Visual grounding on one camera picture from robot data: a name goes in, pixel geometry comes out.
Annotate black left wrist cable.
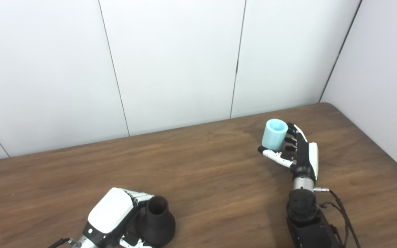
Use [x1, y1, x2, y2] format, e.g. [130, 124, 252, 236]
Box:
[49, 238, 71, 248]

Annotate light-blue hose piece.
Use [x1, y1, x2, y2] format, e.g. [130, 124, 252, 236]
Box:
[261, 119, 288, 151]

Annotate black flared nozzle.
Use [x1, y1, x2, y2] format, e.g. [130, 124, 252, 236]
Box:
[137, 196, 176, 247]

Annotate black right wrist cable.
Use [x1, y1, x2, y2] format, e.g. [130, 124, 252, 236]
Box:
[314, 187, 362, 248]

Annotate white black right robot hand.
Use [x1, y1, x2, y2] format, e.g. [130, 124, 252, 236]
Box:
[258, 122, 319, 181]

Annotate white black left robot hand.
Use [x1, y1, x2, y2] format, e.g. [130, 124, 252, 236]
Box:
[82, 187, 154, 248]

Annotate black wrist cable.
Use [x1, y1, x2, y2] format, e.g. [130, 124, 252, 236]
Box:
[314, 187, 362, 248]
[49, 238, 71, 248]

